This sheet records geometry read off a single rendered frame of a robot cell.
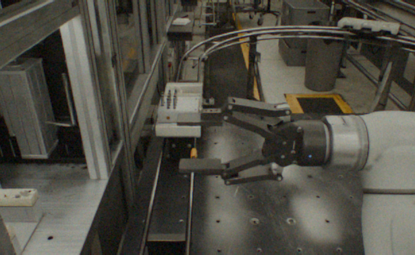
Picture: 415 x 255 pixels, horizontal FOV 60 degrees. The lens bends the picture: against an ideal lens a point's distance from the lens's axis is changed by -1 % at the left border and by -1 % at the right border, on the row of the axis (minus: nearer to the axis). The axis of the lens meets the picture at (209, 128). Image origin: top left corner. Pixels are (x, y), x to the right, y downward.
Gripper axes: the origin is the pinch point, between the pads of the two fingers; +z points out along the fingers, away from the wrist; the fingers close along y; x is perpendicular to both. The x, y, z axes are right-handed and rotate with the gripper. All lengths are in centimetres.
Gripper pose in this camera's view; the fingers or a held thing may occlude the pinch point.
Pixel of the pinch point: (194, 143)
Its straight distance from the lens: 58.0
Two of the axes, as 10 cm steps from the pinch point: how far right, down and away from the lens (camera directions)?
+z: -10.0, 0.0, 0.0
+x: 0.0, 4.9, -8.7
